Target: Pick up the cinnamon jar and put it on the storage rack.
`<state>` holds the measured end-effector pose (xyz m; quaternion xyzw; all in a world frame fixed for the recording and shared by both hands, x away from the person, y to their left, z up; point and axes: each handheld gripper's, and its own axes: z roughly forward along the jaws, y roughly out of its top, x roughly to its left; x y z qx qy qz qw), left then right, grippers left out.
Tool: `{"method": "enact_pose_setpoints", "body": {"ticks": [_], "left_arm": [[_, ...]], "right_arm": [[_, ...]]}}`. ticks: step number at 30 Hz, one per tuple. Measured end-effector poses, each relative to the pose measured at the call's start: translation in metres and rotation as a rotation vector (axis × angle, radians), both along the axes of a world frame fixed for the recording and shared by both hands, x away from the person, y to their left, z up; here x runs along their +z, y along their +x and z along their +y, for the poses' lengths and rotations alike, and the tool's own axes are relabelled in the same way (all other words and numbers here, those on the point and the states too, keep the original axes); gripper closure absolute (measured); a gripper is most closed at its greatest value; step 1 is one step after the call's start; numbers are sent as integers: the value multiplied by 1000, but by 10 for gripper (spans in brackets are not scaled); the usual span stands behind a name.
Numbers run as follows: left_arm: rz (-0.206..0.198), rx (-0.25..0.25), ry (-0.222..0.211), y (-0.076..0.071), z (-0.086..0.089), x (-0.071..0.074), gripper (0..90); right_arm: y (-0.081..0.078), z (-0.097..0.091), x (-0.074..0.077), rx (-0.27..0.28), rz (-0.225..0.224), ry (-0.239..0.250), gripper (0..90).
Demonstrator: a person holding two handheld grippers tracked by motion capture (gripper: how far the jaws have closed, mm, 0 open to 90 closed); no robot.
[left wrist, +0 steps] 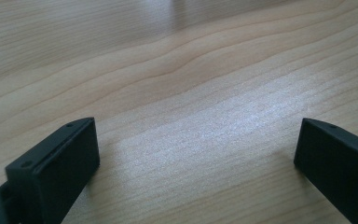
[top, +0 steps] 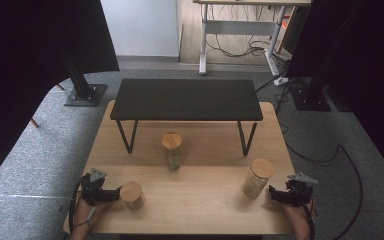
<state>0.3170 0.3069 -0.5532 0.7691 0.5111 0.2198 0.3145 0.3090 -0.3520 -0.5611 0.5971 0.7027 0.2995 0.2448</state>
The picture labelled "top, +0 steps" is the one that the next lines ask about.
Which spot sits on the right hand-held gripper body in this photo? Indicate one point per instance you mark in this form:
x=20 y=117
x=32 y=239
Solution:
x=296 y=195

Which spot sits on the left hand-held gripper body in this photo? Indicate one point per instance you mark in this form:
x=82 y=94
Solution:
x=95 y=193

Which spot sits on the wooden-lid jar brown contents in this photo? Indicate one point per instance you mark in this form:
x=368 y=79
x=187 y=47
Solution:
x=132 y=195

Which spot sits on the wooden-lid jar pale contents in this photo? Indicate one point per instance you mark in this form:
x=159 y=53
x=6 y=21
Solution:
x=256 y=180

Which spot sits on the wooden-lid jar dark green contents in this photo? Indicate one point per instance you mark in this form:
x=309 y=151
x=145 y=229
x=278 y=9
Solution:
x=172 y=150

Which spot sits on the black shelf with metal legs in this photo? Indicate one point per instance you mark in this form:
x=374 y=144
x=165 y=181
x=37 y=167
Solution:
x=186 y=100

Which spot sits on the person's right hand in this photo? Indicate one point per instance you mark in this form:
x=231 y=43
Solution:
x=296 y=215

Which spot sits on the person's left hand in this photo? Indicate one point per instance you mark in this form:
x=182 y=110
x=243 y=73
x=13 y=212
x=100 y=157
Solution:
x=88 y=213

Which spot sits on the wooden leg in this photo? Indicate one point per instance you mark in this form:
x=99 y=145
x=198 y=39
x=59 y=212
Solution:
x=60 y=87
x=35 y=123

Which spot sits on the black metal stand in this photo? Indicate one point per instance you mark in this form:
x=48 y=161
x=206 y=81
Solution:
x=85 y=95
x=310 y=98

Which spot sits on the white power strip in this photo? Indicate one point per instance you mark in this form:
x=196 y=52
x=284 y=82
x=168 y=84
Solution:
x=280 y=81

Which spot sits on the black curtain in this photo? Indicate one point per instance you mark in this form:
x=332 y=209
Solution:
x=23 y=66
x=366 y=66

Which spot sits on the white desk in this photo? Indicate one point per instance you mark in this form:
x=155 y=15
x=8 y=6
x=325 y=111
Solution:
x=243 y=27

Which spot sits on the orange metal frame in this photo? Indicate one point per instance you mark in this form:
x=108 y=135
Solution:
x=285 y=31

